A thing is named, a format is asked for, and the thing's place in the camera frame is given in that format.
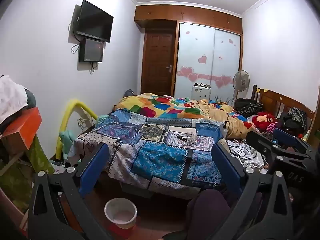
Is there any orange cardboard box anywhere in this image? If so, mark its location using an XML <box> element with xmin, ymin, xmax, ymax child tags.
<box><xmin>1</xmin><ymin>107</ymin><xmax>42</xmax><ymax>154</ymax></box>

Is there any black wall television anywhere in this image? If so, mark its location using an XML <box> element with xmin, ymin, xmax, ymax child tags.
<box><xmin>76</xmin><ymin>0</ymin><xmax>114</xmax><ymax>43</ymax></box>

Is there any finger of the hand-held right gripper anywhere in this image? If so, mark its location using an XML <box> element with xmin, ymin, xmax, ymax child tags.
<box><xmin>246</xmin><ymin>131</ymin><xmax>278</xmax><ymax>157</ymax></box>
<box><xmin>272</xmin><ymin>128</ymin><xmax>312</xmax><ymax>155</ymax></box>

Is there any brown overhead cabinet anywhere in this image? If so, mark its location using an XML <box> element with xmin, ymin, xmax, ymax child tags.
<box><xmin>134</xmin><ymin>5</ymin><xmax>243</xmax><ymax>36</ymax></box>

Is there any teal cloth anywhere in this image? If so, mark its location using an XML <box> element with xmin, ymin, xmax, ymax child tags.
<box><xmin>59</xmin><ymin>130</ymin><xmax>75</xmax><ymax>160</ymax></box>

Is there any blue patchwork bedspread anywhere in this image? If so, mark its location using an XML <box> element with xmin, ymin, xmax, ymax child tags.
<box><xmin>74</xmin><ymin>109</ymin><xmax>225</xmax><ymax>193</ymax></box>

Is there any white cloth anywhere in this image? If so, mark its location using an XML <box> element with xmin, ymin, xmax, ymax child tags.
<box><xmin>0</xmin><ymin>75</ymin><xmax>28</xmax><ymax>124</ymax></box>

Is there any white plastic bin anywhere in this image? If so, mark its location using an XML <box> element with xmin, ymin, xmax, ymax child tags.
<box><xmin>104</xmin><ymin>198</ymin><xmax>138</xmax><ymax>230</ymax></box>

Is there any white round camera device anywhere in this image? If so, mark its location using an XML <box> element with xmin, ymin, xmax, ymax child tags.
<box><xmin>231</xmin><ymin>147</ymin><xmax>250</xmax><ymax>159</ymax></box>

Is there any tangle of cables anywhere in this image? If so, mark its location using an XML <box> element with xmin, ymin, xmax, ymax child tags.
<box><xmin>226</xmin><ymin>139</ymin><xmax>265</xmax><ymax>170</ymax></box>

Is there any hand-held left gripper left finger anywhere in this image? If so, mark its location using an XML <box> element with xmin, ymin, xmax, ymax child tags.
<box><xmin>27</xmin><ymin>142</ymin><xmax>113</xmax><ymax>240</ymax></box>

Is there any black striped cloth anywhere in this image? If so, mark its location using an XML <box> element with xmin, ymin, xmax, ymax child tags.
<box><xmin>235</xmin><ymin>105</ymin><xmax>263</xmax><ymax>117</ymax></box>

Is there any clear plastic wrapper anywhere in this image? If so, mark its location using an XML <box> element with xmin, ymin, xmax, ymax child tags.
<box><xmin>185</xmin><ymin>129</ymin><xmax>200</xmax><ymax>145</ymax></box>

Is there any standing electric fan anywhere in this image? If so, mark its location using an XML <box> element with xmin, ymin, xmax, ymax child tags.
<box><xmin>232</xmin><ymin>70</ymin><xmax>250</xmax><ymax>105</ymax></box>

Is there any dark patterned bag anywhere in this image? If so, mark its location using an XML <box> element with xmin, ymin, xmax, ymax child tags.
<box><xmin>279</xmin><ymin>107</ymin><xmax>307</xmax><ymax>133</ymax></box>

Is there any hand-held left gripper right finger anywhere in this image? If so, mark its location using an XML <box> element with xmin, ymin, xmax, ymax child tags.
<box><xmin>211</xmin><ymin>142</ymin><xmax>295</xmax><ymax>240</ymax></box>

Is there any red plush toy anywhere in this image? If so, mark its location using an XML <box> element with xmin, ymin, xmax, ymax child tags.
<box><xmin>252</xmin><ymin>112</ymin><xmax>277</xmax><ymax>130</ymax></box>

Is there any colourful patch blanket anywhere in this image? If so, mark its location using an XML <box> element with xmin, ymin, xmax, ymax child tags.
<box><xmin>111</xmin><ymin>93</ymin><xmax>255</xmax><ymax>139</ymax></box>

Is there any white plastic bottle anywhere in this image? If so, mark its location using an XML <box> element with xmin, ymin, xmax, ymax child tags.
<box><xmin>219</xmin><ymin>122</ymin><xmax>229</xmax><ymax>139</ymax></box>

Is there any small black wall monitor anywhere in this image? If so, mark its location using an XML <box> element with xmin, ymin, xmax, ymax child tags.
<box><xmin>79</xmin><ymin>38</ymin><xmax>104</xmax><ymax>63</ymax></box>

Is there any person's dark trouser leg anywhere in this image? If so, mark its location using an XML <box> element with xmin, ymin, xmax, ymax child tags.
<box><xmin>186</xmin><ymin>189</ymin><xmax>232</xmax><ymax>240</ymax></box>

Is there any brown wooden headboard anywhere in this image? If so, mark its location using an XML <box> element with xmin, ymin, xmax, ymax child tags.
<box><xmin>252</xmin><ymin>84</ymin><xmax>315</xmax><ymax>120</ymax></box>

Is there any green gift bag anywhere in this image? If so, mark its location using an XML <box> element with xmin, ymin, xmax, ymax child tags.
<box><xmin>0</xmin><ymin>135</ymin><xmax>55</xmax><ymax>213</ymax></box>

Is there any frosted sliding wardrobe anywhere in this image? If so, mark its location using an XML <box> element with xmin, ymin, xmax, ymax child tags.
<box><xmin>174</xmin><ymin>22</ymin><xmax>242</xmax><ymax>103</ymax></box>

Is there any yellow foam bed rail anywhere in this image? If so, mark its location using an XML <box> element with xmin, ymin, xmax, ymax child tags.
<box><xmin>55</xmin><ymin>99</ymin><xmax>98</xmax><ymax>160</ymax></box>

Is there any black bag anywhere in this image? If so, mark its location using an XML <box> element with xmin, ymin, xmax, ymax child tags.
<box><xmin>234</xmin><ymin>97</ymin><xmax>263</xmax><ymax>110</ymax></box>

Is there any black television cable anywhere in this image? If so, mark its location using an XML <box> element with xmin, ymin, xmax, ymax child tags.
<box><xmin>67</xmin><ymin>23</ymin><xmax>81</xmax><ymax>54</ymax></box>

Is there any brown wooden door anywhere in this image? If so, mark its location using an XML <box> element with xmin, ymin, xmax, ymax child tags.
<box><xmin>141</xmin><ymin>29</ymin><xmax>176</xmax><ymax>97</ymax></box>

